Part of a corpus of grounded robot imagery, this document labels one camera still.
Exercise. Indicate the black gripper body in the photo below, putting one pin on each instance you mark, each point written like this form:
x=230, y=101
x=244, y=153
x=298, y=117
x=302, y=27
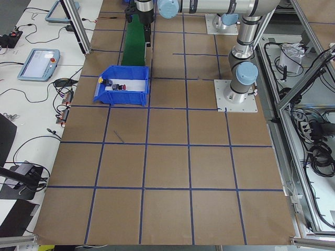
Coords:
x=144, y=18

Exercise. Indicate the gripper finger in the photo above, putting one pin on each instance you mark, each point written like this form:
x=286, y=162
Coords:
x=147, y=35

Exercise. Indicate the yellow push button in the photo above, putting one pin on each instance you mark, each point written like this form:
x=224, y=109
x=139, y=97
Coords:
x=105, y=81

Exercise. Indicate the red push button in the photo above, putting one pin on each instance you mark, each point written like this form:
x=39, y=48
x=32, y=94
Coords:
x=118, y=87

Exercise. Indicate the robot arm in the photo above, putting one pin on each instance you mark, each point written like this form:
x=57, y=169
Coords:
x=223, y=21
x=244, y=73

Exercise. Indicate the green conveyor belt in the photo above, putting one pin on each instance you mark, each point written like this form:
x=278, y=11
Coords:
x=135, y=47

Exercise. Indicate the left bin white foam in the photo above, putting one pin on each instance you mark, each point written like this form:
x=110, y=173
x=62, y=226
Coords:
x=135, y=85

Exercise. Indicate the left blue bin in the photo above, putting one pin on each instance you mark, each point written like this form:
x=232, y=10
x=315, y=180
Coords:
x=121, y=96

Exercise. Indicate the black power adapter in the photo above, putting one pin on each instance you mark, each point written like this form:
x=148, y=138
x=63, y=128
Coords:
x=69, y=28

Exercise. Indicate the far teach pendant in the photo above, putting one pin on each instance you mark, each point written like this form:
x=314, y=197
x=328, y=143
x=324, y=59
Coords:
x=56, y=14

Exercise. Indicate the teach pendant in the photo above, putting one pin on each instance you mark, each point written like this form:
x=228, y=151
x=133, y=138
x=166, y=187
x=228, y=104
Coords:
x=39, y=65
x=56, y=14

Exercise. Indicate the near teach pendant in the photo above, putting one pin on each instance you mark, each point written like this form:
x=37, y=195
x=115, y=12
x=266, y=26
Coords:
x=39, y=65

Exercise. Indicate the aluminium frame post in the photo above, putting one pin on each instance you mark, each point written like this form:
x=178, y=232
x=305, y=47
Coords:
x=72, y=15

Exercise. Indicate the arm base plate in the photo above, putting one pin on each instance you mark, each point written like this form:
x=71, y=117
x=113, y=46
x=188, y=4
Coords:
x=229, y=101
x=230, y=31

